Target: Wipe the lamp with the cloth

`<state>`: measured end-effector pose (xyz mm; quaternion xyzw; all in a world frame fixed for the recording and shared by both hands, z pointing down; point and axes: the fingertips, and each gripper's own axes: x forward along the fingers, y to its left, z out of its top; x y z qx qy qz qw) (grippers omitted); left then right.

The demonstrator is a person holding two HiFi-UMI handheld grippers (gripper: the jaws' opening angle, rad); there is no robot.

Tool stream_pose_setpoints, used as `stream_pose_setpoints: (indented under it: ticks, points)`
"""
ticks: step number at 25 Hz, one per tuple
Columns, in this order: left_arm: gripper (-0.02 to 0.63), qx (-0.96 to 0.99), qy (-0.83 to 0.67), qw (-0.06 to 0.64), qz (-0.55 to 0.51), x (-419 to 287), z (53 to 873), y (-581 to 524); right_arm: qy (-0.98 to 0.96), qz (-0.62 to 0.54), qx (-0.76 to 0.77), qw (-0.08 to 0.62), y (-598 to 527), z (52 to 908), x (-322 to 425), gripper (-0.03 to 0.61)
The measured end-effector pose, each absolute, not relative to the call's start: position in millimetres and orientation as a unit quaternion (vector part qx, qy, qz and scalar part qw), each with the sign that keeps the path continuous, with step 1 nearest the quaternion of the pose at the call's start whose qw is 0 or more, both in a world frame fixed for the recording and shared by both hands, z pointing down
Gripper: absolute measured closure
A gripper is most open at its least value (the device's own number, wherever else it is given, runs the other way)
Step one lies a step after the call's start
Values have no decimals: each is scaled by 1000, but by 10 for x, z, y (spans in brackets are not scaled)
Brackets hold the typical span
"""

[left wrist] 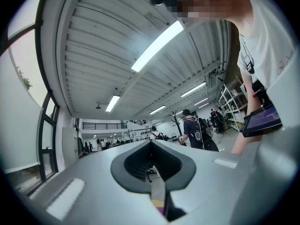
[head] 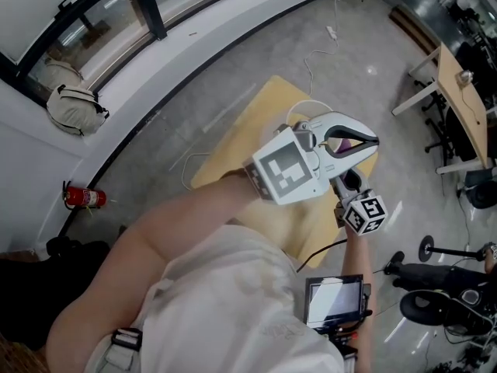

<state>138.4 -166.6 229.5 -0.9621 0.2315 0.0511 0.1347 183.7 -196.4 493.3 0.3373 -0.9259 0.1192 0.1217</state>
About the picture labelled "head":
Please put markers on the black light stand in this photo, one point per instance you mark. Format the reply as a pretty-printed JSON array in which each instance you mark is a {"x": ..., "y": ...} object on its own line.
[{"x": 426, "y": 248}]

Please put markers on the wooden desk with white legs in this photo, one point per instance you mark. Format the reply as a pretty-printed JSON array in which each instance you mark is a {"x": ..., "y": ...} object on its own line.
[{"x": 462, "y": 103}]

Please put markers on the beige backpack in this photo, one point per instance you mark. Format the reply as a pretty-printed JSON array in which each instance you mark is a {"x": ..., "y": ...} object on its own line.
[{"x": 74, "y": 109}]

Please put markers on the black low chair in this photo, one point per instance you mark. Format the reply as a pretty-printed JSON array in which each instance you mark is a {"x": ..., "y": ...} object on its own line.
[{"x": 423, "y": 307}]

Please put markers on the person's right forearm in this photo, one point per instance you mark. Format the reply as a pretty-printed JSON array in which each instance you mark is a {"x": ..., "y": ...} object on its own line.
[{"x": 357, "y": 255}]

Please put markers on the wooden step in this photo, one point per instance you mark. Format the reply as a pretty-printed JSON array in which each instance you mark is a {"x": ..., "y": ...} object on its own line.
[{"x": 411, "y": 25}]

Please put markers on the white power strip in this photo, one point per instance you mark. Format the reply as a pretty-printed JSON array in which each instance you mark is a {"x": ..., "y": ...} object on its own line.
[{"x": 331, "y": 32}]

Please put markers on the black bag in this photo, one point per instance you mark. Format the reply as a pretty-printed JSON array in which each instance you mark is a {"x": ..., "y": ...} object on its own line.
[{"x": 39, "y": 286}]

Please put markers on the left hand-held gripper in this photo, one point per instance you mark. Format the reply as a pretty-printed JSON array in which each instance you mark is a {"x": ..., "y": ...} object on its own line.
[{"x": 287, "y": 165}]

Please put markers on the purple cloth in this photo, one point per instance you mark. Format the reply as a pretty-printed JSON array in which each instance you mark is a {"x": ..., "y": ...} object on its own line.
[{"x": 343, "y": 146}]

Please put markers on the silver kettle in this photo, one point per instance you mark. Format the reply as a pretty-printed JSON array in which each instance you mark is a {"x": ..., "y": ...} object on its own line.
[{"x": 464, "y": 77}]

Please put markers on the person's left forearm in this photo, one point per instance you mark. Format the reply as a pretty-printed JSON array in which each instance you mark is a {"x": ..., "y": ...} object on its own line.
[{"x": 194, "y": 216}]

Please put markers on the small black monitor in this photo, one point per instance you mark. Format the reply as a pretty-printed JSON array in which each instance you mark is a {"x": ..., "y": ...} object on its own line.
[{"x": 334, "y": 301}]

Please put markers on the red fire extinguisher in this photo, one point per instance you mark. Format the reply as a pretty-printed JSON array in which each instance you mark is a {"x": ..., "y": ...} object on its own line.
[{"x": 87, "y": 197}]

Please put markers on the low wooden table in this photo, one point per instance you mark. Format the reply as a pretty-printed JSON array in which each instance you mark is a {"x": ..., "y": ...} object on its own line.
[{"x": 233, "y": 157}]

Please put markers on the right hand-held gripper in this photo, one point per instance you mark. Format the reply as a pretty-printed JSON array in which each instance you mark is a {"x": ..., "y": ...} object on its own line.
[{"x": 367, "y": 214}]

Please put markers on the black office chair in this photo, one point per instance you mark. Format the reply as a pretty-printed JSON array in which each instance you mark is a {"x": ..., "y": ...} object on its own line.
[
  {"x": 454, "y": 138},
  {"x": 435, "y": 99}
]

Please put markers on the person in white shirt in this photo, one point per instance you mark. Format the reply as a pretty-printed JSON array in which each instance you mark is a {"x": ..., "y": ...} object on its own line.
[{"x": 233, "y": 305}]

